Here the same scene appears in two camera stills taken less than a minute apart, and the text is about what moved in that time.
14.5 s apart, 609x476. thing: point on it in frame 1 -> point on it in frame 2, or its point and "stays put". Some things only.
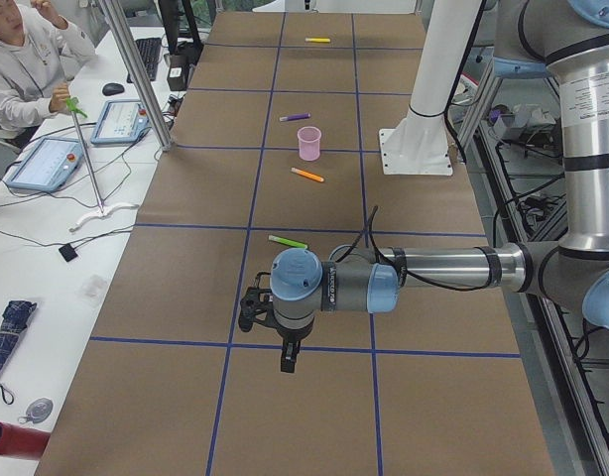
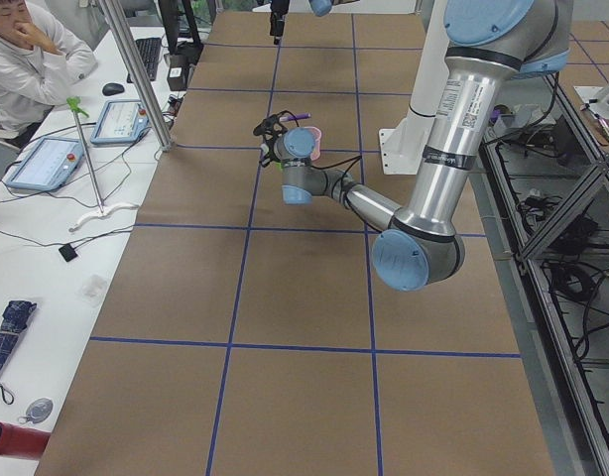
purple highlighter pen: x=295 y=117 stays put
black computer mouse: x=112 y=88 stays put
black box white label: x=178 y=71 stays put
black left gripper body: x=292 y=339 -> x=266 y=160
